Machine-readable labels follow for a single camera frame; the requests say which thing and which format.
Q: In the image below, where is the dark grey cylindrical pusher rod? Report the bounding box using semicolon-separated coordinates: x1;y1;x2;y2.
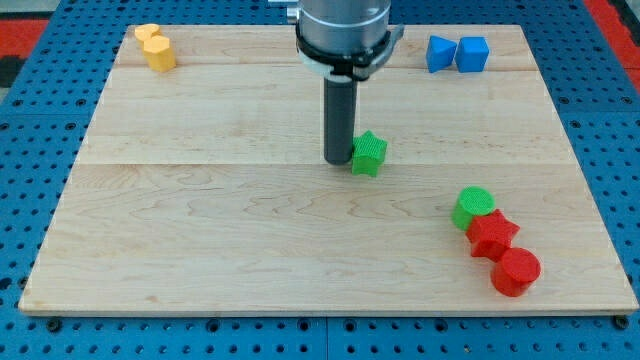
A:
324;79;357;165

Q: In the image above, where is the green star block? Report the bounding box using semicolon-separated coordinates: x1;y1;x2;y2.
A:
351;130;388;177

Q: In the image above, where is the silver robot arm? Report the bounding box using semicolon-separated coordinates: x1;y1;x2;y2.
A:
267;0;404;165

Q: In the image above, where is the red star block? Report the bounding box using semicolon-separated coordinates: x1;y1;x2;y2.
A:
465;209;520;262

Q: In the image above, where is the blue triangular prism block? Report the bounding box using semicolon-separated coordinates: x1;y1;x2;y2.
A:
425;35;457;73

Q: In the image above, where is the blue cube block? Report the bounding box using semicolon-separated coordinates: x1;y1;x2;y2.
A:
454;36;490;73

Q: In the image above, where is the light wooden board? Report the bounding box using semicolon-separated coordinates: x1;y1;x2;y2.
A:
19;25;638;317

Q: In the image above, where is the green cylinder block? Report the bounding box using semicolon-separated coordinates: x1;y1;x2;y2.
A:
451;186;495;231

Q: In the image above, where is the yellow hexagon block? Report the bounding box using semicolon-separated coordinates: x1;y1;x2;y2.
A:
142;35;176;72

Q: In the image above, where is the yellow heart block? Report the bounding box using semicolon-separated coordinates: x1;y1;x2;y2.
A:
134;23;161;43

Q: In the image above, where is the red cylinder block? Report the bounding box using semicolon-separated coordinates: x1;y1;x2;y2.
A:
490;248;541;297

